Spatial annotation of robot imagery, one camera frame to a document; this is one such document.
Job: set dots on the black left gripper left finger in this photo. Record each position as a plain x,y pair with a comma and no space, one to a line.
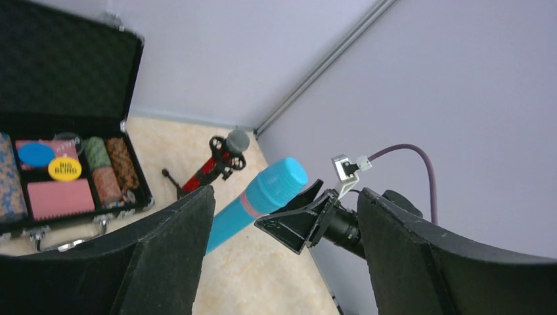
151,266

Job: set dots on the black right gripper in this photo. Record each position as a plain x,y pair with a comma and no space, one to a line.
304,220

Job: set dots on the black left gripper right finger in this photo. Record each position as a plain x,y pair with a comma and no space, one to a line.
417,267

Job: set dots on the blue toy microphone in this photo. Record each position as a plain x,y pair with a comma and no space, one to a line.
269,190

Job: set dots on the red glitter microphone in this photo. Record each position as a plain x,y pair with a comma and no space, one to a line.
217,161

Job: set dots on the black tripod shock-mount stand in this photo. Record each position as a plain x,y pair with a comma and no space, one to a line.
213,167

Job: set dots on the orange brown chip stack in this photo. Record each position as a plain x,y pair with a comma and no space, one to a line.
122,164

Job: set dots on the green red chip stack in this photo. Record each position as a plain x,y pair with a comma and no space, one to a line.
104,177

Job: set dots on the pink card deck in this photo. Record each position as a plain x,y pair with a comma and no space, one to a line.
53,199

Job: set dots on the yellow big blind button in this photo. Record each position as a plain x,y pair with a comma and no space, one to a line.
64,169

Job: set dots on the purple blue chip stack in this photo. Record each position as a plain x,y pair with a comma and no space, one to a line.
13,206

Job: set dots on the blue dealer button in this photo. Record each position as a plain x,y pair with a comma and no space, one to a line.
35,155

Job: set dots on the black poker chip case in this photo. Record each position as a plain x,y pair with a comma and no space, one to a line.
66,78

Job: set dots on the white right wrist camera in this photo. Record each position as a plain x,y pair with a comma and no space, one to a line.
348,172

